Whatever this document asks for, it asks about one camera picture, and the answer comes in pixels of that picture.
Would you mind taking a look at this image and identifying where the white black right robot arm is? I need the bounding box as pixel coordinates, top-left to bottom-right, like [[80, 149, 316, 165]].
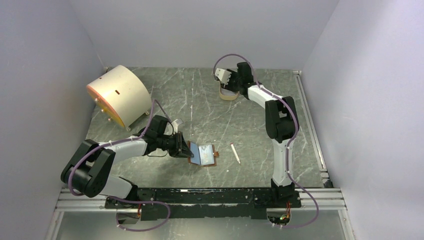
[[219, 62, 299, 207]]

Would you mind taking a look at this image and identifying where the beige cylindrical drum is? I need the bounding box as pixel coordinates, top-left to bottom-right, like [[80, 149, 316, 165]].
[[86, 65, 152, 130]]

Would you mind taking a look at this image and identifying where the brown leather card holder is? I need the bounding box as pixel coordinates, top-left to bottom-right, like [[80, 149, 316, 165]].
[[187, 141, 219, 167]]

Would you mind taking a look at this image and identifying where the red capped white marker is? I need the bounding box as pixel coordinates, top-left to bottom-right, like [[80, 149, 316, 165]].
[[230, 143, 241, 165]]

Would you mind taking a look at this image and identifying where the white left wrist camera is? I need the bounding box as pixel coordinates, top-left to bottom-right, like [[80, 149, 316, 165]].
[[171, 118, 184, 133]]

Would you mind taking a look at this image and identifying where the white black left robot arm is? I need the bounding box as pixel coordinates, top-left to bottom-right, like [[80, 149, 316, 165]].
[[60, 115, 193, 208]]

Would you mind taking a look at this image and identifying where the beige card tray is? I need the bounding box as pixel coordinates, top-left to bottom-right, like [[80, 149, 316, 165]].
[[218, 85, 239, 101]]

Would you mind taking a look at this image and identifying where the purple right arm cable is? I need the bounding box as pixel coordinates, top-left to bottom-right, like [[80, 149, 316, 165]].
[[212, 53, 320, 230]]

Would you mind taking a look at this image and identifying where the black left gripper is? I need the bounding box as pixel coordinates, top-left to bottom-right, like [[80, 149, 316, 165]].
[[157, 131, 194, 159]]

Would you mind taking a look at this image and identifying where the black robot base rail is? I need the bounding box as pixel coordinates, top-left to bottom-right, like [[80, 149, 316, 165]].
[[104, 187, 302, 221]]

